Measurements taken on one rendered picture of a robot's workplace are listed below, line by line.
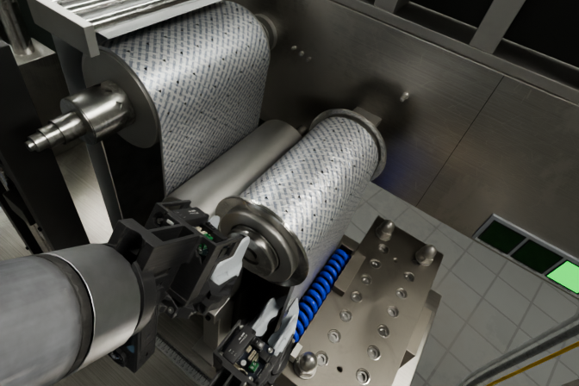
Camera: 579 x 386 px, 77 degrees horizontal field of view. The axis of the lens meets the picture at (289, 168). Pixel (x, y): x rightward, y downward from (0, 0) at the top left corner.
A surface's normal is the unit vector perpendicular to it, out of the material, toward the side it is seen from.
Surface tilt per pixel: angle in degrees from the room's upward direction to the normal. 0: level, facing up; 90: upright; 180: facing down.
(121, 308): 68
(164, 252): 90
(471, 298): 0
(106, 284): 48
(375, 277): 0
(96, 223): 0
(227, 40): 42
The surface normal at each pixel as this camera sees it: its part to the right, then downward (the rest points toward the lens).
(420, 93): -0.55, 0.53
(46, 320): 0.91, -0.28
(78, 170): 0.17, -0.69
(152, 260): 0.82, 0.49
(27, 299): 0.73, -0.64
